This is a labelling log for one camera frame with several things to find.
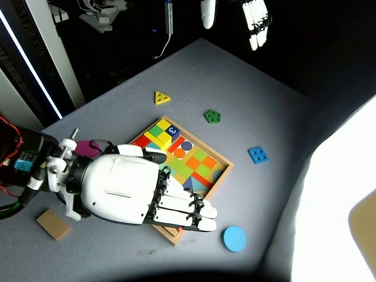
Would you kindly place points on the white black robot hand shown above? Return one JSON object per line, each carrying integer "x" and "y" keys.
{"x": 117, "y": 188}
{"x": 257, "y": 20}

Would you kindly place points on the plain wooden rectangular block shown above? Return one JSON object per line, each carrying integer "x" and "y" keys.
{"x": 54, "y": 224}

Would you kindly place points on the yellow triangle block with holes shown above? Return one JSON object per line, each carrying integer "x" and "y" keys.
{"x": 161, "y": 97}

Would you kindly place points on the green pentagon block with holes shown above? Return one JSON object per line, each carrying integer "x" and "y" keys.
{"x": 212, "y": 116}

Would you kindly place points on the wooden block tray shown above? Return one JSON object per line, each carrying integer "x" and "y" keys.
{"x": 226, "y": 169}

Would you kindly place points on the blue square block with holes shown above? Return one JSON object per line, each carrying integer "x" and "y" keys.
{"x": 258, "y": 155}

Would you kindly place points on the magenta disc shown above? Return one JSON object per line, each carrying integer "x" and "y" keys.
{"x": 85, "y": 148}

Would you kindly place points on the grey table cloth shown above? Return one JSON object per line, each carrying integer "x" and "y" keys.
{"x": 235, "y": 88}

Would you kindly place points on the light blue disc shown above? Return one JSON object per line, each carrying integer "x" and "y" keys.
{"x": 234, "y": 238}

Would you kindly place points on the white pillar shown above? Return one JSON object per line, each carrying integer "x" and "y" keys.
{"x": 55, "y": 50}

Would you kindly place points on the white light strip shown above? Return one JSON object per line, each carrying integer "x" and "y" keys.
{"x": 29, "y": 61}

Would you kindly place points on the beige wooden board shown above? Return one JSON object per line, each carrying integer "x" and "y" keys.
{"x": 365, "y": 229}

